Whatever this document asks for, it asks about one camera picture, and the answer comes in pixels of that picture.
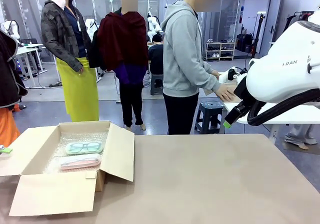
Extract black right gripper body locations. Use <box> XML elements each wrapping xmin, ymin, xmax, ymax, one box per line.
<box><xmin>233</xmin><ymin>77</ymin><xmax>255</xmax><ymax>110</ymax></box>

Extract pink glasses case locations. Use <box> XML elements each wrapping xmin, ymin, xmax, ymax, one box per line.
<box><xmin>59</xmin><ymin>153</ymin><xmax>102</xmax><ymax>171</ymax></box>

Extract green safety glasses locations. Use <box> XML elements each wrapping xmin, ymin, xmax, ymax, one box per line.
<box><xmin>65</xmin><ymin>141</ymin><xmax>103</xmax><ymax>157</ymax></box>

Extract hoodie person right forearm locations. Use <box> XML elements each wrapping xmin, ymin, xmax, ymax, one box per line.
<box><xmin>198</xmin><ymin>61</ymin><xmax>222</xmax><ymax>95</ymax></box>

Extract hoodie person right hand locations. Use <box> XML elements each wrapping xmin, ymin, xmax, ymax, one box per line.
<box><xmin>215</xmin><ymin>83</ymin><xmax>235</xmax><ymax>102</ymax></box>

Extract dark plastic step stool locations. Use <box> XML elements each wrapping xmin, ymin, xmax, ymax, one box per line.
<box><xmin>194</xmin><ymin>100</ymin><xmax>225</xmax><ymax>135</ymax></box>

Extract white work table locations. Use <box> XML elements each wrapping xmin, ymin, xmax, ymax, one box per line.
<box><xmin>221</xmin><ymin>99</ymin><xmax>320</xmax><ymax>140</ymax></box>

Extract wooden shoe rack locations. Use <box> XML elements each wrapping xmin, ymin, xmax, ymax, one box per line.
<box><xmin>205</xmin><ymin>41</ymin><xmax>236</xmax><ymax>62</ymax></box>

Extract dark suitcases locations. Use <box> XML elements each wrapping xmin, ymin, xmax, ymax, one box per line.
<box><xmin>235</xmin><ymin>33</ymin><xmax>255</xmax><ymax>53</ymax></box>

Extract black floor stand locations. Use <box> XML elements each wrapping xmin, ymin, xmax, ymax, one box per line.
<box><xmin>250</xmin><ymin>10</ymin><xmax>267</xmax><ymax>59</ymax></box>

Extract person in grey trousers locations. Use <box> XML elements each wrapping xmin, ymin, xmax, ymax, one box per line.
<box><xmin>284</xmin><ymin>123</ymin><xmax>320</xmax><ymax>151</ymax></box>

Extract clear bubble wrap sheet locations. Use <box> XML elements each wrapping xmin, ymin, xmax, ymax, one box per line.
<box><xmin>41</xmin><ymin>130</ymin><xmax>110</xmax><ymax>175</ymax></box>

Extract person in grey hoodie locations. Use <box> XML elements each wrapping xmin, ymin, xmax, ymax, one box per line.
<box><xmin>162</xmin><ymin>0</ymin><xmax>235</xmax><ymax>136</ymax></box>

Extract dark floor mat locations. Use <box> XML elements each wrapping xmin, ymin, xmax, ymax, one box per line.
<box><xmin>282</xmin><ymin>140</ymin><xmax>320</xmax><ymax>156</ymax></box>

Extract grey plastic stool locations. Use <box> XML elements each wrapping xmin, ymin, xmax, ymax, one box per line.
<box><xmin>149</xmin><ymin>73</ymin><xmax>165</xmax><ymax>96</ymax></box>

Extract person in yellow apron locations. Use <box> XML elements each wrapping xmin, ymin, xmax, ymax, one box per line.
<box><xmin>40</xmin><ymin>0</ymin><xmax>100</xmax><ymax>123</ymax></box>

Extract seated person in black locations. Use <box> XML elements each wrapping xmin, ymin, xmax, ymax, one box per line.
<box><xmin>147</xmin><ymin>33</ymin><xmax>165</xmax><ymax>75</ymax></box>

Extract white background desk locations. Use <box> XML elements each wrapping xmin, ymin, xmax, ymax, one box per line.
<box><xmin>15</xmin><ymin>42</ymin><xmax>49</xmax><ymax>89</ymax></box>

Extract person in red shawl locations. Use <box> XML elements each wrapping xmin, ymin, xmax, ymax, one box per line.
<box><xmin>96</xmin><ymin>0</ymin><xmax>150</xmax><ymax>132</ymax></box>

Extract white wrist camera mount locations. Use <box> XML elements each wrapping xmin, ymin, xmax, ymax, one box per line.
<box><xmin>218</xmin><ymin>67</ymin><xmax>249</xmax><ymax>84</ymax></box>

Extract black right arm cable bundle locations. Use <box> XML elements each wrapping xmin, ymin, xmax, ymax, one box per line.
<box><xmin>246</xmin><ymin>88</ymin><xmax>320</xmax><ymax>127</ymax></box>

